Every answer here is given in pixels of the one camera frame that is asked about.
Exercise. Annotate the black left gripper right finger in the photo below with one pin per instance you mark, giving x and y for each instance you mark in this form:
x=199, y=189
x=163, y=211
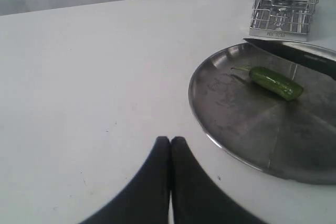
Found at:
x=195, y=197

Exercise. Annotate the green cucumber piece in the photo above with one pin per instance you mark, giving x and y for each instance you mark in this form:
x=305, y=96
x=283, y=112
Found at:
x=273, y=82

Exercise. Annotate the round stainless steel plate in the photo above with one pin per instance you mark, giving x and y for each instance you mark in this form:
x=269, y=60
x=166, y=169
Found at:
x=292, y=140

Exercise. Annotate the wire metal utensil holder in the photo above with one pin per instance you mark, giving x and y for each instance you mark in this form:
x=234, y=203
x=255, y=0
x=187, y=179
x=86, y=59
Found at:
x=282, y=19

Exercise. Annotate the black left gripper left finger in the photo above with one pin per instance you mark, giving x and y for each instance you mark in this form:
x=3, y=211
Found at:
x=146, y=198

